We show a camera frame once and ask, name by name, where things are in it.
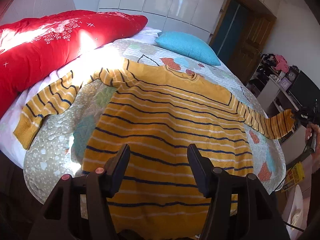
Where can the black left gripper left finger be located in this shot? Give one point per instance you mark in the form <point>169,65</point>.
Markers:
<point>77,207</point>

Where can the heart patterned quilted bedspread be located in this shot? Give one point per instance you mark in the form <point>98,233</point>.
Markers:
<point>52,152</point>

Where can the yellow package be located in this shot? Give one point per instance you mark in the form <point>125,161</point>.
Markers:
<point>293,176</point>

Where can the yellow striped knit sweater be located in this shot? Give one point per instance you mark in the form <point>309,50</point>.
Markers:
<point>158,112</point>

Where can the white upholstered headboard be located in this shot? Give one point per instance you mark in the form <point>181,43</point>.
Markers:
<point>20,9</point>

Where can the brown wooden door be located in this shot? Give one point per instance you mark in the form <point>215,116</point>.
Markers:
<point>240,36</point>

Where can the person's right hand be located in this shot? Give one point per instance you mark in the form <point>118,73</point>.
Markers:
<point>312,134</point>

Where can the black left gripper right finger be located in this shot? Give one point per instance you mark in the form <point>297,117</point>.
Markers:
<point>240,207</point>

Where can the white glossy wardrobe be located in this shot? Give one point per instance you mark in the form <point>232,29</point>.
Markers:
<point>196,17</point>

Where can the red embroidered duvet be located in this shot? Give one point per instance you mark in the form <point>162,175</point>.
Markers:
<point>32,48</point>

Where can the pink clothes pile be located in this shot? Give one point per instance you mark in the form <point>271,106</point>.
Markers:
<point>281,65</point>

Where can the cluttered white shelf unit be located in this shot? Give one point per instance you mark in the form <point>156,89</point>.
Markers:
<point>264,84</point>

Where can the small white alarm clock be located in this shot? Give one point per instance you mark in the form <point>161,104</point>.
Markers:
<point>285,83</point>

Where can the turquoise knit pillow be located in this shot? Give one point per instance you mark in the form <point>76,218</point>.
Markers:
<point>189,46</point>

